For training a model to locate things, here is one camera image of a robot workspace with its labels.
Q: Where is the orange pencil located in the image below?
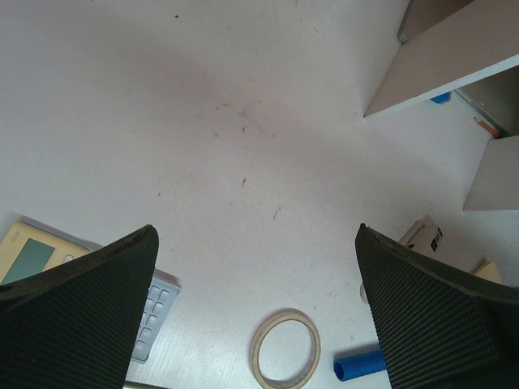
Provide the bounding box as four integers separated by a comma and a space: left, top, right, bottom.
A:
474, 117, 501, 139

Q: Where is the beige and grey calculator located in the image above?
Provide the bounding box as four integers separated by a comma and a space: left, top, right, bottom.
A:
1, 216, 181, 364

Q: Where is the beige tape roll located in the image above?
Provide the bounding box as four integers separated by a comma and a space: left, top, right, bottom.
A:
248, 308, 321, 388

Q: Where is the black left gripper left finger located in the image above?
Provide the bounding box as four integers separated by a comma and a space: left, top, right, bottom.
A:
1, 224, 159, 388

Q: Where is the black and beige stapler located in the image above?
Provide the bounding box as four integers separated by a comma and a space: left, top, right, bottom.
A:
358, 215, 445, 303

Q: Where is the blue microfiber duster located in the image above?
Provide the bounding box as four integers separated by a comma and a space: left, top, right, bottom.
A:
332, 350, 386, 382

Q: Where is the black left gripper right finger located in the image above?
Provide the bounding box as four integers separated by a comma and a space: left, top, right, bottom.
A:
355, 224, 518, 388

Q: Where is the yellow sticky note pad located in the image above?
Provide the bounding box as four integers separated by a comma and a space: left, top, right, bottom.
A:
473, 260, 502, 284

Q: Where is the white wooden bookshelf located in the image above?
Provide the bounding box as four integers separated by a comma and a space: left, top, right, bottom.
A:
364, 0, 518, 211

